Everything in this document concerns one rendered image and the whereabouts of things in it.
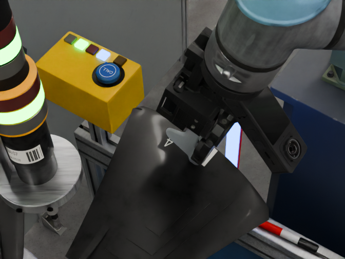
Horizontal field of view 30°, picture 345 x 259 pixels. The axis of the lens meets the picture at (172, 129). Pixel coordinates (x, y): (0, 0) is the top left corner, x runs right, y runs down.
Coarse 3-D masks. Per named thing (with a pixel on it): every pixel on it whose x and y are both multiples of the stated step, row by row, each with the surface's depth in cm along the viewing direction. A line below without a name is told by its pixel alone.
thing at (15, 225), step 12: (24, 48) 65; (0, 204) 64; (0, 216) 64; (12, 216) 64; (0, 228) 64; (12, 228) 64; (0, 240) 64; (12, 240) 64; (0, 252) 64; (12, 252) 64
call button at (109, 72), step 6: (102, 66) 108; (108, 66) 108; (114, 66) 108; (96, 72) 107; (102, 72) 107; (108, 72) 107; (114, 72) 107; (102, 78) 107; (108, 78) 107; (114, 78) 107
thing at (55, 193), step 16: (0, 144) 48; (64, 144) 53; (0, 160) 48; (64, 160) 52; (80, 160) 52; (0, 176) 50; (16, 176) 51; (64, 176) 51; (80, 176) 51; (0, 192) 50; (16, 192) 50; (32, 192) 50; (48, 192) 50; (64, 192) 50; (16, 208) 50; (32, 208) 50; (48, 208) 50
